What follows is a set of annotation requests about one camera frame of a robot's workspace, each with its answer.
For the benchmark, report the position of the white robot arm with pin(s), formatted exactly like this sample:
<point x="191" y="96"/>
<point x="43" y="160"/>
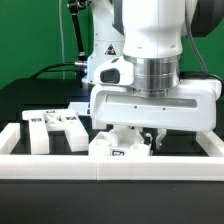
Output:
<point x="154" y="28"/>

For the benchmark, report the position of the white chair seat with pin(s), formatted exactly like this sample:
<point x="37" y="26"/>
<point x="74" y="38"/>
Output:
<point x="128" y="142"/>

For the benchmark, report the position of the white marker sheet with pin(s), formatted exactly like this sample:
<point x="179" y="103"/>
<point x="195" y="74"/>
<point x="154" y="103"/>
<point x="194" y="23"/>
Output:
<point x="80" y="108"/>

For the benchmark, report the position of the white chair back frame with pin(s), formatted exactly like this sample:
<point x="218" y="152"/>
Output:
<point x="41" y="122"/>

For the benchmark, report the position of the white U-shaped fence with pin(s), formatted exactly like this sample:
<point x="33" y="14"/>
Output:
<point x="55" y="167"/>

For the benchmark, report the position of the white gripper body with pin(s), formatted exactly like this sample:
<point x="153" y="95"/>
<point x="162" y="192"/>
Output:
<point x="148" y="93"/>

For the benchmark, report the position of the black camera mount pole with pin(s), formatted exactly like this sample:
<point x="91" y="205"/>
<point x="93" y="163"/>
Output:
<point x="75" y="6"/>

